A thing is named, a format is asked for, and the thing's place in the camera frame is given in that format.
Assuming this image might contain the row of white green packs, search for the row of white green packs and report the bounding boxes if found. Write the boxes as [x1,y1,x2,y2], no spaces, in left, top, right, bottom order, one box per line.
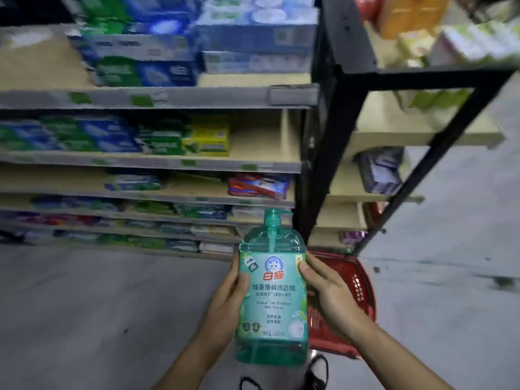
[428,19,520,66]

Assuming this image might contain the person's right hand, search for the person's right hand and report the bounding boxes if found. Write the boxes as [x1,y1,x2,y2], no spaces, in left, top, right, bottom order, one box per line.
[298,251,379,346]

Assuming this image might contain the row of blue green boxes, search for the row of blue green boxes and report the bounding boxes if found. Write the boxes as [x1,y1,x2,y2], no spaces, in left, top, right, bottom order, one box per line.
[0,115,141,154]

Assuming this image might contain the stack of green blue boxes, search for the stack of green blue boxes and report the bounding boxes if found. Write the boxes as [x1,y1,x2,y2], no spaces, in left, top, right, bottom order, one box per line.
[69,0,202,88]

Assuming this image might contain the orange carton box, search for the orange carton box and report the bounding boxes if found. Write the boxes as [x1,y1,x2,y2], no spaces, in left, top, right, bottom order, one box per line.
[380,0,452,40]

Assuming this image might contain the rows of mixed small boxes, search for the rows of mixed small boxes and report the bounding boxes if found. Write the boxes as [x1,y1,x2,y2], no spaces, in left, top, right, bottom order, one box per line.
[16,197,293,255]

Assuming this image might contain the stack of green flat boxes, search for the stack of green flat boxes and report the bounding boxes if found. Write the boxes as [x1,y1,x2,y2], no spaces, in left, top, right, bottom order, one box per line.
[136,125,187,155]

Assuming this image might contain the purple white carton pack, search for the purple white carton pack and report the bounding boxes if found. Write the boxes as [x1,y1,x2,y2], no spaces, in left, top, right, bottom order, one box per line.
[356,148,405,196]

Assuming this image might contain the pink purple small pack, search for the pink purple small pack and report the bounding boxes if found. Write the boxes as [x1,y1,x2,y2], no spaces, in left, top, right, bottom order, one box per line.
[340,230,366,246]

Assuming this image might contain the green white soft pack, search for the green white soft pack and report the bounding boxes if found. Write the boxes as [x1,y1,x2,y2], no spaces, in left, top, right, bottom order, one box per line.
[408,89,441,111]
[437,88,472,108]

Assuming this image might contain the wooden shelf rack black frame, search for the wooden shelf rack black frame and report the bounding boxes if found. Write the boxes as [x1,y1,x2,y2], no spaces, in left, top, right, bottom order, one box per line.
[292,0,520,256]

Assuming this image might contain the wooden shelf unit grey edge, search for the wooden shelf unit grey edge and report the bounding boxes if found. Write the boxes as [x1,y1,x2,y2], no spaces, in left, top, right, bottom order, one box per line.
[0,0,322,263]

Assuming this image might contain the blue green flat box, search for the blue green flat box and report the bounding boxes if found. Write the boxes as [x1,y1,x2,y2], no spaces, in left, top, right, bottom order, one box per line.
[105,172,163,192]

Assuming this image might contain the red small pack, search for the red small pack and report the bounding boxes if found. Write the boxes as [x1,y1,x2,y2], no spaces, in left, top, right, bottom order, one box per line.
[362,201,389,229]

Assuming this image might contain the red blue packet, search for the red blue packet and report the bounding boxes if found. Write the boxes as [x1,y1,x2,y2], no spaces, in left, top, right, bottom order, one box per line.
[227,173,292,199]

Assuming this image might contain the teal green detergent bottle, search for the teal green detergent bottle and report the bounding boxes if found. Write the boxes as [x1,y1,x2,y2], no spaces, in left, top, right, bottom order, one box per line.
[235,209,309,367]

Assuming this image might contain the yellow green flat box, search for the yellow green flat box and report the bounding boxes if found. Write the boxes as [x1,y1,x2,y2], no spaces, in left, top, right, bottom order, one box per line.
[183,125,230,158]

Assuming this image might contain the pale yellow box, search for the pale yellow box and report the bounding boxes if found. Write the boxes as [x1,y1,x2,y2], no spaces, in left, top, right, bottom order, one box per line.
[396,29,438,57]

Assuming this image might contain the red shopping basket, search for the red shopping basket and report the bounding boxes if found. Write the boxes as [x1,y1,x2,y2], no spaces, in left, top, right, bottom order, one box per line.
[307,250,378,360]

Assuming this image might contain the stack of blue white boxes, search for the stack of blue white boxes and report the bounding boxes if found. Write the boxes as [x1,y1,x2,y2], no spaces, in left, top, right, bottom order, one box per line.
[194,0,320,74]

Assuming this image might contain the person's left hand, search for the person's left hand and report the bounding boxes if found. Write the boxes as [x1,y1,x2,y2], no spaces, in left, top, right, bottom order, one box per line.
[197,251,251,353]

